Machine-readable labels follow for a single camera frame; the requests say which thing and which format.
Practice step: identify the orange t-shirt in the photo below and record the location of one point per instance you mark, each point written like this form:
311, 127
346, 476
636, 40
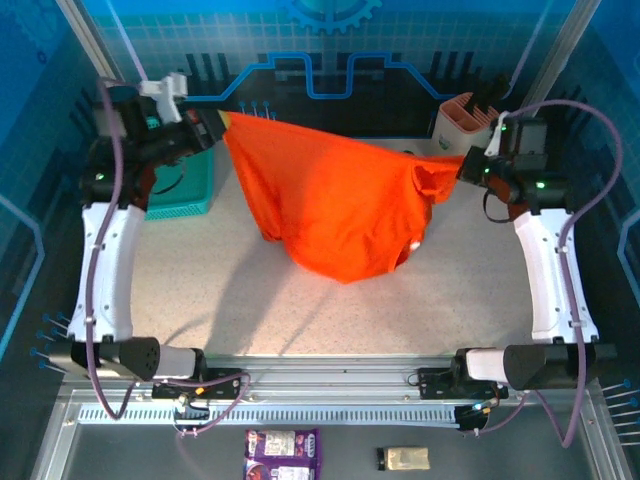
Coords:
325, 200

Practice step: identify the cream knife block pink top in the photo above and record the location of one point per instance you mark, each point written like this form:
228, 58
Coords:
457, 120

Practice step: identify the teal plastic basket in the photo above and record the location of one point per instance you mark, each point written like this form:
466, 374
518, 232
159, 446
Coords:
190, 190

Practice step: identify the beige packet black end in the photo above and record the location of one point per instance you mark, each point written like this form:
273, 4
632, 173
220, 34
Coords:
405, 459

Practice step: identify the purple snack packet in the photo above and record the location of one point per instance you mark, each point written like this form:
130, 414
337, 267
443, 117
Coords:
282, 452

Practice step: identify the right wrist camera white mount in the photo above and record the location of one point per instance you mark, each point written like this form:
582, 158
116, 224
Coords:
500, 132

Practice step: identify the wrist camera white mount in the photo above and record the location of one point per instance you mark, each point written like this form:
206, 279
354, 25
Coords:
500, 132
167, 100

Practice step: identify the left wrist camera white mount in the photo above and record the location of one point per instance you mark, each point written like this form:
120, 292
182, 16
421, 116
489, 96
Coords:
167, 100

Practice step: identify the aluminium frame post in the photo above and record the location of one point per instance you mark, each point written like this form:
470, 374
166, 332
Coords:
560, 55
85, 40

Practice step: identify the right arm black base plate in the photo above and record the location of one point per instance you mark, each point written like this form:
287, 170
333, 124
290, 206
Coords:
435, 385

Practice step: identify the aluminium frame rail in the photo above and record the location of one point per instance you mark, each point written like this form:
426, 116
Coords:
325, 380

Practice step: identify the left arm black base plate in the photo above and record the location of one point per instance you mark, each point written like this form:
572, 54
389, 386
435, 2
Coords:
225, 385

